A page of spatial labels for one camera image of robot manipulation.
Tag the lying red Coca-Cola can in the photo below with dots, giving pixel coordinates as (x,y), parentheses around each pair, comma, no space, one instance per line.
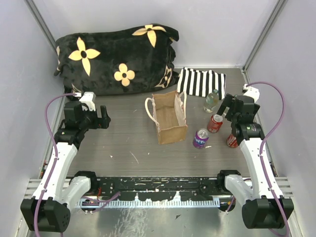
(232,141)

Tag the clear glass soda bottle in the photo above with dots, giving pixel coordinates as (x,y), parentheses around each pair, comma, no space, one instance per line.
(211,101)

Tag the brown burlap canvas bag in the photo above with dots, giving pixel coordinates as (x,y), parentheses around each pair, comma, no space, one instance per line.
(168,112)

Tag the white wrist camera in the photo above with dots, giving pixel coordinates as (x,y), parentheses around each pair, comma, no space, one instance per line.
(87,100)
(251,92)

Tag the upright red cola can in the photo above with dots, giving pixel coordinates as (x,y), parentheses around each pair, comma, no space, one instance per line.
(215,123)

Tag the aluminium front rail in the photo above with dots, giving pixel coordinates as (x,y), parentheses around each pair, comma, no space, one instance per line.
(217,201)

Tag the purple Fanta can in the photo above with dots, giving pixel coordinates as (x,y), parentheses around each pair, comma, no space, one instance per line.
(200,138)

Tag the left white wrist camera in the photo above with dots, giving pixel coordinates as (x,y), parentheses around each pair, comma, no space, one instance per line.
(87,100)

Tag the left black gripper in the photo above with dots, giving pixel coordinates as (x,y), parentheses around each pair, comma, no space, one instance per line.
(102,122)

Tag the black floral plush blanket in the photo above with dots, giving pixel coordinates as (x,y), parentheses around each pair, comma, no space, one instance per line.
(135,60)

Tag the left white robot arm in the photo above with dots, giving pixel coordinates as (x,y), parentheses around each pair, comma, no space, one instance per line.
(49,209)

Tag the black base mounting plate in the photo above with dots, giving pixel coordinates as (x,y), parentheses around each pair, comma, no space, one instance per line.
(158,188)

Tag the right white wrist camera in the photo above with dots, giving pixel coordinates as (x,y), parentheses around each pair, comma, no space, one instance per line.
(251,92)

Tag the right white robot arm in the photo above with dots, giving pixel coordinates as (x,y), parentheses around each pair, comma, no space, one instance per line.
(263,205)

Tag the black white striped cloth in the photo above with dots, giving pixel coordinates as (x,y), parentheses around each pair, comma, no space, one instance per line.
(201,83)

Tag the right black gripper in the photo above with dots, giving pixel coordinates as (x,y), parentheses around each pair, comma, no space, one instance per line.
(227,101)

